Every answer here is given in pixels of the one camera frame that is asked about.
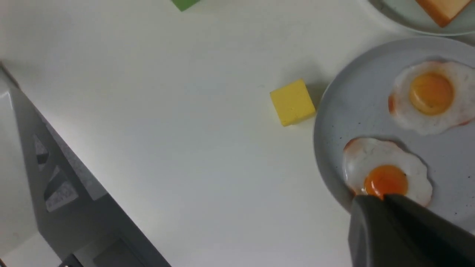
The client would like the mint green plate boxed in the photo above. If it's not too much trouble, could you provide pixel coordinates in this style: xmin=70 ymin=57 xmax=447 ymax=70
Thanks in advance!
xmin=358 ymin=0 xmax=475 ymax=36

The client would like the grey egg plate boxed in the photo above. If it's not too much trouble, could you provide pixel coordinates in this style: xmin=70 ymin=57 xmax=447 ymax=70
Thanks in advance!
xmin=314 ymin=36 xmax=475 ymax=232

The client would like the green cube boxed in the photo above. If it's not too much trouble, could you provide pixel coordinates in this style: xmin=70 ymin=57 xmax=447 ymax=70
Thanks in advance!
xmin=171 ymin=0 xmax=200 ymax=11

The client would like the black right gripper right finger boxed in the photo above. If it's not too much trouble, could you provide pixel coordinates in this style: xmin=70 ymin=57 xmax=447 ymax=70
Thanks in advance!
xmin=348 ymin=195 xmax=475 ymax=267

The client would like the toast slice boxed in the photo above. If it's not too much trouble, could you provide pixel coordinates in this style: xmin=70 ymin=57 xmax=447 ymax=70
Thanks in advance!
xmin=416 ymin=0 xmax=472 ymax=28

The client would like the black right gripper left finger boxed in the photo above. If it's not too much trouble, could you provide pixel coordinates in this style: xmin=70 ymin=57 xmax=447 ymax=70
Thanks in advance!
xmin=1 ymin=65 xmax=169 ymax=267

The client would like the yellow cube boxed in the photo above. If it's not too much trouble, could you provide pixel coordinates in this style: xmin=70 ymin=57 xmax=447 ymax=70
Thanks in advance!
xmin=270 ymin=79 xmax=316 ymax=127

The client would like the fried egg bottom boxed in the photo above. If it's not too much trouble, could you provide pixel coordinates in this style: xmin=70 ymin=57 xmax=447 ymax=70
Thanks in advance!
xmin=343 ymin=138 xmax=433 ymax=206

